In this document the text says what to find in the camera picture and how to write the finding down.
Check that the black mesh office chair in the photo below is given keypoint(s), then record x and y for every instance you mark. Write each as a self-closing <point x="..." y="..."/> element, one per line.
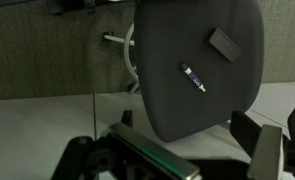
<point x="128" y="56"/>

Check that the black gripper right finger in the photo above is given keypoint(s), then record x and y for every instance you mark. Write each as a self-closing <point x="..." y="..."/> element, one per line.
<point x="267" y="153"/>

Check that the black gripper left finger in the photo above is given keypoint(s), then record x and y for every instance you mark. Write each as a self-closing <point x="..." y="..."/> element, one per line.
<point x="153" y="153"/>

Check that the black chair seat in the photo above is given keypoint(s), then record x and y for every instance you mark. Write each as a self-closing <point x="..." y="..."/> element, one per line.
<point x="173" y="50"/>

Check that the white marker with dark cap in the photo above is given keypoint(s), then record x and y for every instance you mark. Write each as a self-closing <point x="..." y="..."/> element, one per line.
<point x="193" y="78"/>

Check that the black whiteboard eraser block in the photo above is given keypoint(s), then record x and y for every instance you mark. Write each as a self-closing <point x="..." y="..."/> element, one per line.
<point x="224" y="44"/>

